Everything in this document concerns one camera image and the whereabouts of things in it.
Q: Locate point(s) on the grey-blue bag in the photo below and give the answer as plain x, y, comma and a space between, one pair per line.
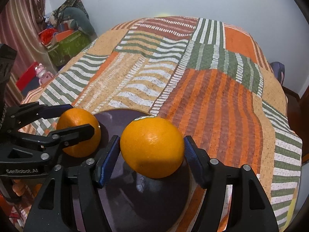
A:
277, 72

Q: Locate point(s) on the orange cardboard box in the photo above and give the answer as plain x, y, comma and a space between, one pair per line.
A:
64, 34

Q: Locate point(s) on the striped patchwork blanket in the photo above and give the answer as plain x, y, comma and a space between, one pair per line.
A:
217, 101

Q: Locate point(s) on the patterned dark bag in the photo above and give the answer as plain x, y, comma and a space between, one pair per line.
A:
72, 2

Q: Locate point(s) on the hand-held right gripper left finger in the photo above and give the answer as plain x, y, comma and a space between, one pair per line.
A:
108, 159

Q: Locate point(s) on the large orange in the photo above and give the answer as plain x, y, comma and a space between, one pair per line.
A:
152, 147
77, 118

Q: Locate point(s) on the red flat box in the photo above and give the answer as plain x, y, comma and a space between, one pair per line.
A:
26, 77

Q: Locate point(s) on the green storage box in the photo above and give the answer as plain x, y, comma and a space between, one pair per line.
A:
67, 48

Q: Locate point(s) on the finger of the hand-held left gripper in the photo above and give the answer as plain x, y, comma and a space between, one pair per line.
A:
72, 133
43, 111

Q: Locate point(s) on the pink toy figure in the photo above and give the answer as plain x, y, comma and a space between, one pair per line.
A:
43, 75

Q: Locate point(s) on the red plastic bag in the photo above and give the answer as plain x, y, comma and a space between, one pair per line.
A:
47, 36

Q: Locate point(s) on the striped red curtain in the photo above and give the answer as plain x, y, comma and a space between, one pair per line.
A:
19, 24

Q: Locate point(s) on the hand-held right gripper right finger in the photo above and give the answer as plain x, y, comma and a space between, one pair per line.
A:
193, 159

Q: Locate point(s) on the dark purple plate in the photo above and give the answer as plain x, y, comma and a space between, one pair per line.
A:
144, 198

